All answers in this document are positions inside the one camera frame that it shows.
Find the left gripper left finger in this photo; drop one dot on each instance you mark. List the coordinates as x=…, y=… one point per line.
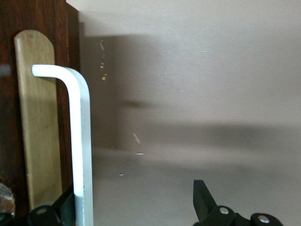
x=51, y=216

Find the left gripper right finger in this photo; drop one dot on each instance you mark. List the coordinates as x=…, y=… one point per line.
x=207, y=207

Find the wooden drawer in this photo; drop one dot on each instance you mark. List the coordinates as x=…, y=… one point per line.
x=7, y=35

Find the dark brown wooden cabinet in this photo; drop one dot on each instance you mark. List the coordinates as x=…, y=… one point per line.
x=74, y=47

